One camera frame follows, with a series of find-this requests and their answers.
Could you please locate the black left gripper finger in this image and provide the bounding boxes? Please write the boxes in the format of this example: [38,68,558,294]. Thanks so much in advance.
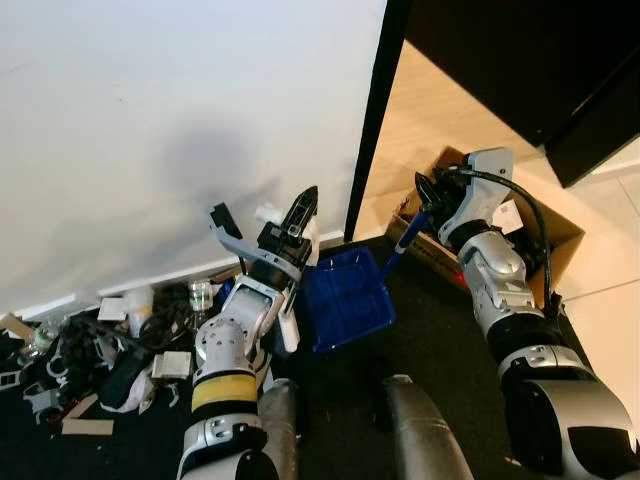
[284,187,314,243]
[296,187,319,246]

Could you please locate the blue long-handled dustpan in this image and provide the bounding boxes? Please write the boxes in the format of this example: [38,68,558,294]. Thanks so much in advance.
[300,208,433,357]

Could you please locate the large white printed paper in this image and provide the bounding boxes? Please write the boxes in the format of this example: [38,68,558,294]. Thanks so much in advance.
[495,200,523,233]

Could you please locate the clear plastic bottle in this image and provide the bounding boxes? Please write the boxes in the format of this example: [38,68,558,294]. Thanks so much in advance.
[188,278,217,313]

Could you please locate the white skirting board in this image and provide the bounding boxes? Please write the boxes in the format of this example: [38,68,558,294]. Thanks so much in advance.
[0,232,349,319]

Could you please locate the brown cardboard box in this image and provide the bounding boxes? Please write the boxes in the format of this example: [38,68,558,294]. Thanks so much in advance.
[385,148,586,313]

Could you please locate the white crumpled container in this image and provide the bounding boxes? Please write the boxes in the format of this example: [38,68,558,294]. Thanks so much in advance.
[125,285,157,336]

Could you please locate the black cabinet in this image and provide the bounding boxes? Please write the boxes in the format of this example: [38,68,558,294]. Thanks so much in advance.
[405,0,640,188]

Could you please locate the white paper card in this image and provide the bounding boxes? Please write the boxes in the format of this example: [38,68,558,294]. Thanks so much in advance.
[97,296,129,321]

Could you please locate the grey robot left leg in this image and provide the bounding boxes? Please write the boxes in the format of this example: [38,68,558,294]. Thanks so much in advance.
[258,378,301,480]

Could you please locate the grey robot leg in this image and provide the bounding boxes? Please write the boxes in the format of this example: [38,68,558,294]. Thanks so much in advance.
[258,378,301,480]
[383,374,479,480]

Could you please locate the grey robot right leg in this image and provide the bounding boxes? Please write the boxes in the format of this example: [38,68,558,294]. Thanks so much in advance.
[383,374,479,480]

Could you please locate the flat brown cardboard piece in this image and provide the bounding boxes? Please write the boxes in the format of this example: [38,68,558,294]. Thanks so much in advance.
[60,418,116,437]

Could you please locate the brown cardboard flap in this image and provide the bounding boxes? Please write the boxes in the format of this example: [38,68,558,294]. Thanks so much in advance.
[0,313,31,343]

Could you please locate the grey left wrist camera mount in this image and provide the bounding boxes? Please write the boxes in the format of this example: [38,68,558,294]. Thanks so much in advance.
[208,203,304,283]

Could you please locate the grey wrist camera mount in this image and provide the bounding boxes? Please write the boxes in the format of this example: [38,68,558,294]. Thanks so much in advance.
[455,148,521,236]
[208,203,304,283]

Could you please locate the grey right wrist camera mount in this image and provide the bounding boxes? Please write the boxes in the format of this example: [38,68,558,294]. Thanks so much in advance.
[455,148,521,236]

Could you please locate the black door frame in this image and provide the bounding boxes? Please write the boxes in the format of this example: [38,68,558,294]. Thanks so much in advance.
[345,0,413,243]

